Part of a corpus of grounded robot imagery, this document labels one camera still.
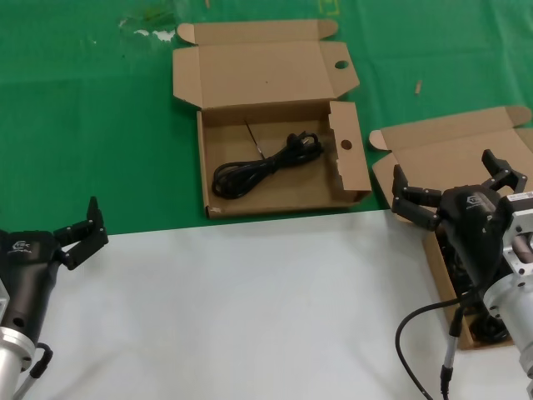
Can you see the open cardboard box with holes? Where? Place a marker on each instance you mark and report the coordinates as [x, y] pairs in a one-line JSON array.
[[266, 66]]

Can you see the green table cloth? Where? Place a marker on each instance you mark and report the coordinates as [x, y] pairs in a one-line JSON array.
[[83, 125]]

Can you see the small wooden stick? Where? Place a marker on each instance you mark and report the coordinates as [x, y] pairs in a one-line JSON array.
[[417, 87]]

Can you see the open cardboard box without holes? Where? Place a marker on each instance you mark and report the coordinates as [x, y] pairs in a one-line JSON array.
[[437, 146]]

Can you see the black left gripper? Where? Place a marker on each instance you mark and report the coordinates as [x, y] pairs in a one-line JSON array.
[[25, 275]]

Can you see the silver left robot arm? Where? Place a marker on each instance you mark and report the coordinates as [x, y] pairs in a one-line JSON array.
[[10, 358]]

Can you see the white table sheet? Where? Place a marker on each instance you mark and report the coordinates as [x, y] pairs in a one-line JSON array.
[[250, 312]]

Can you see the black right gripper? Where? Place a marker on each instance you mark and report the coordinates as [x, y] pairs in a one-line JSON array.
[[472, 227]]

